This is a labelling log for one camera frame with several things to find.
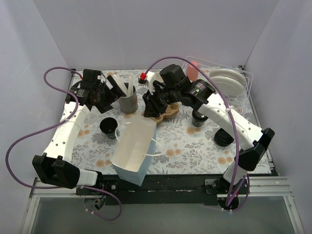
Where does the white blue paper bag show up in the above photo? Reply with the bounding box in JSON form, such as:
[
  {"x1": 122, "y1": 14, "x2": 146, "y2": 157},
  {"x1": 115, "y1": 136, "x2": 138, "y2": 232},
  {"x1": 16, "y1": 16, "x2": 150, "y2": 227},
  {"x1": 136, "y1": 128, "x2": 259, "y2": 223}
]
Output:
[{"x1": 111, "y1": 115, "x2": 165, "y2": 186}]

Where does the dark takeout coffee cup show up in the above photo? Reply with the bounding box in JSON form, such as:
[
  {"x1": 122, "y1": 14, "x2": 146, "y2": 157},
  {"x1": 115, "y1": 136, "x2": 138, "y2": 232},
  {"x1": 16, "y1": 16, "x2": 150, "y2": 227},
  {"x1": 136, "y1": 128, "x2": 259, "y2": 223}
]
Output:
[{"x1": 192, "y1": 110, "x2": 208, "y2": 127}]

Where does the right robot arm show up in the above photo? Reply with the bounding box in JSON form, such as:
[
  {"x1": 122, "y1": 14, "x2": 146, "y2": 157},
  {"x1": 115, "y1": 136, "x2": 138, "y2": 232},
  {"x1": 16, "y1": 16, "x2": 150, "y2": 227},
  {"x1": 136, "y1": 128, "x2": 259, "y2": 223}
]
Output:
[{"x1": 139, "y1": 64, "x2": 275, "y2": 194}]

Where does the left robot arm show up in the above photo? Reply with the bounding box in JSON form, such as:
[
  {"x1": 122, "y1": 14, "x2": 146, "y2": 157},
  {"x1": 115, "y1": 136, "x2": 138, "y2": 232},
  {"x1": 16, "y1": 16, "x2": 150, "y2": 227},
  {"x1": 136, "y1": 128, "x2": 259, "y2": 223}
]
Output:
[{"x1": 32, "y1": 69, "x2": 126, "y2": 195}]

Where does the brown cardboard cup carrier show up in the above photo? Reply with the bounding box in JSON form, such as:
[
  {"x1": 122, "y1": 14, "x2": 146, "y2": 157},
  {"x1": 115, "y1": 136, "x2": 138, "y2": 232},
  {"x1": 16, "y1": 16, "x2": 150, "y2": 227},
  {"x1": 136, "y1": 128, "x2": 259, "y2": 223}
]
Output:
[{"x1": 148, "y1": 103, "x2": 180, "y2": 126}]

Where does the grey straw holder cup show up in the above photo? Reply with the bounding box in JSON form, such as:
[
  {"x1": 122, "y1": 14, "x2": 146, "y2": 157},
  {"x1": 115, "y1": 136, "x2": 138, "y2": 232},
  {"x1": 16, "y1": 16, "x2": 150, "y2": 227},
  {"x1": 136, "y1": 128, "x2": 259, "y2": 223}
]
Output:
[{"x1": 118, "y1": 86, "x2": 138, "y2": 114}]

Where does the pink plastic cup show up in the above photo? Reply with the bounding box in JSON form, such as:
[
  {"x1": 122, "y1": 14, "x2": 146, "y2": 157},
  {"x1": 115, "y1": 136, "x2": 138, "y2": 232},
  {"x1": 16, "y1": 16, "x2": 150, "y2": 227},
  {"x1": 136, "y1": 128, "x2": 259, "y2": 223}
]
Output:
[{"x1": 186, "y1": 64, "x2": 199, "y2": 81}]

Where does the white plate back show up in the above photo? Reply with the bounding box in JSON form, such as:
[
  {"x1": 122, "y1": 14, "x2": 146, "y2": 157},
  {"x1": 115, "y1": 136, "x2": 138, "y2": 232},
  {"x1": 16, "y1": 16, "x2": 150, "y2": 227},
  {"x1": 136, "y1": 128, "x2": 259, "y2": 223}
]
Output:
[{"x1": 209, "y1": 68, "x2": 246, "y2": 86}]

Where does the white plate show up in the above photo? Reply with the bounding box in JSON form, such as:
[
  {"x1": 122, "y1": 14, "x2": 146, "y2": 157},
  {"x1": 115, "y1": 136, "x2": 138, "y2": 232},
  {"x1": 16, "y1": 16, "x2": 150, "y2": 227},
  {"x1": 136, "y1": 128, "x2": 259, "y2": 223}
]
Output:
[
  {"x1": 209, "y1": 68, "x2": 246, "y2": 86},
  {"x1": 210, "y1": 76, "x2": 244, "y2": 97}
]

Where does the white plate front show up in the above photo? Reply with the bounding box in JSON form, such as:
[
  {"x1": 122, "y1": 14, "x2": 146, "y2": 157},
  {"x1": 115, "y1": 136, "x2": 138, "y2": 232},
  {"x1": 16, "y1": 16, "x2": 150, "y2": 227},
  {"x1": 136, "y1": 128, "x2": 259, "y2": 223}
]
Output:
[{"x1": 210, "y1": 76, "x2": 244, "y2": 97}]

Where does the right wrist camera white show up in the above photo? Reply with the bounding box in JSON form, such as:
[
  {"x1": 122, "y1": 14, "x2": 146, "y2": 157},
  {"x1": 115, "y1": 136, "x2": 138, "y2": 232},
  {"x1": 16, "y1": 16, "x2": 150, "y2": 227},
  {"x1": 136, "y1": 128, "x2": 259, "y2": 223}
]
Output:
[{"x1": 138, "y1": 71, "x2": 163, "y2": 94}]

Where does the white wire dish rack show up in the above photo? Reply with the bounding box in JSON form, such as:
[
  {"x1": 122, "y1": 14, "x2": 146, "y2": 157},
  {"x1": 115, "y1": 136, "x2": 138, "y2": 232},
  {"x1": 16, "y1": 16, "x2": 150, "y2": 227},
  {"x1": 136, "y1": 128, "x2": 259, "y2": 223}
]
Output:
[{"x1": 186, "y1": 56, "x2": 254, "y2": 115}]

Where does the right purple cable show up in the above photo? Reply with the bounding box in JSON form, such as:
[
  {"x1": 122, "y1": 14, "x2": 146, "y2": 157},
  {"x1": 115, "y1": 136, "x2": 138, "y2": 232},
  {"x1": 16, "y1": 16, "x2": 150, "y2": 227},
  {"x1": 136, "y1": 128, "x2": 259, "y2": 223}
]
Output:
[{"x1": 146, "y1": 57, "x2": 251, "y2": 212}]

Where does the purple cable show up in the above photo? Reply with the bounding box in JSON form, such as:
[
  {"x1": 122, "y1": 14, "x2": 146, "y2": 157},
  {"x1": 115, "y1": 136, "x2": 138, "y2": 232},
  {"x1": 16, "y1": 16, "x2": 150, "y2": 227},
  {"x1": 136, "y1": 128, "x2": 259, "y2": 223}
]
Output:
[
  {"x1": 146, "y1": 57, "x2": 251, "y2": 212},
  {"x1": 5, "y1": 67, "x2": 122, "y2": 221}
]

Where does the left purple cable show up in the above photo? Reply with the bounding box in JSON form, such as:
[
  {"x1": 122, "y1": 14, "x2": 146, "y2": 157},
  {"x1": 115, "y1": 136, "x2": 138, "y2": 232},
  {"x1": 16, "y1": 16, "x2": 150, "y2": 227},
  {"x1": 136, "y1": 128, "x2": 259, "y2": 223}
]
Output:
[{"x1": 5, "y1": 67, "x2": 122, "y2": 221}]

